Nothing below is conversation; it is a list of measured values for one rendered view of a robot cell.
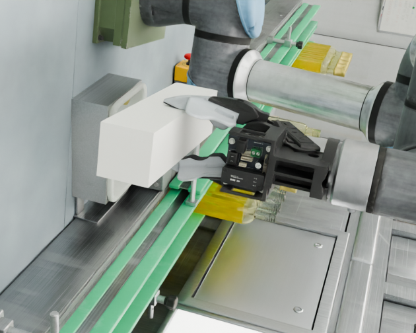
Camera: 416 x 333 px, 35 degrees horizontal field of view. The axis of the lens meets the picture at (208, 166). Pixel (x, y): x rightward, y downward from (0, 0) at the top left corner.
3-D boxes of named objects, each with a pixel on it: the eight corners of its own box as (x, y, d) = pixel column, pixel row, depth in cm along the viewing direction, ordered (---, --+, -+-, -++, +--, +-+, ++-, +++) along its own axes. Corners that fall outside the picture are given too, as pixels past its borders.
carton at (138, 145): (100, 121, 70) (153, 133, 69) (175, 82, 92) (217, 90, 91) (96, 175, 72) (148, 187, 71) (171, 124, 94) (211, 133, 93)
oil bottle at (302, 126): (245, 127, 239) (317, 143, 233) (248, 112, 238) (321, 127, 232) (248, 125, 245) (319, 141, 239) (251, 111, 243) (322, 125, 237)
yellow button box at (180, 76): (172, 88, 189) (196, 94, 188) (173, 63, 186) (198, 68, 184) (179, 81, 195) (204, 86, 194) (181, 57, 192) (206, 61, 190)
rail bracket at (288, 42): (265, 43, 243) (301, 50, 240) (267, 24, 239) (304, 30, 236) (267, 41, 246) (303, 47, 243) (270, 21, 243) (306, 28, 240)
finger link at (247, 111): (213, 87, 77) (280, 122, 76) (216, 84, 78) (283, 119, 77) (197, 122, 79) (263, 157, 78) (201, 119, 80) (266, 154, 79)
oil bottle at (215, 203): (170, 207, 167) (252, 227, 162) (172, 188, 164) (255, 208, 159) (177, 197, 172) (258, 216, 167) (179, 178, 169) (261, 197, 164)
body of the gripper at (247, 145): (222, 127, 71) (334, 150, 69) (242, 110, 79) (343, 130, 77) (213, 192, 74) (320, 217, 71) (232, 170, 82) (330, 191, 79)
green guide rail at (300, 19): (170, 160, 156) (203, 167, 154) (170, 156, 156) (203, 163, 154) (303, 4, 306) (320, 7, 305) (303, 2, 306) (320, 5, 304)
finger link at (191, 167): (143, 167, 78) (218, 162, 75) (161, 153, 83) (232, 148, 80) (147, 192, 78) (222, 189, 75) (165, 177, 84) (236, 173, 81)
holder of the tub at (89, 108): (72, 218, 143) (105, 226, 141) (71, 98, 130) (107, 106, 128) (106, 183, 157) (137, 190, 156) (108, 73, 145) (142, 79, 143)
